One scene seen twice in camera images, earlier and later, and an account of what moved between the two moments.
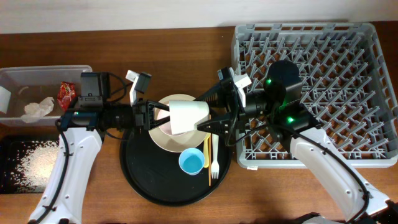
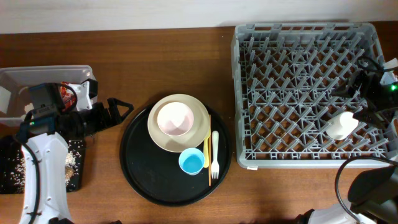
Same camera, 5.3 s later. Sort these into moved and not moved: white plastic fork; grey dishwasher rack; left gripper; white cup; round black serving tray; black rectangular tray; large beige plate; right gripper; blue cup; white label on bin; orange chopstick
Moved: right gripper; left gripper; white cup
Not moved: round black serving tray; grey dishwasher rack; large beige plate; white plastic fork; blue cup; white label on bin; orange chopstick; black rectangular tray
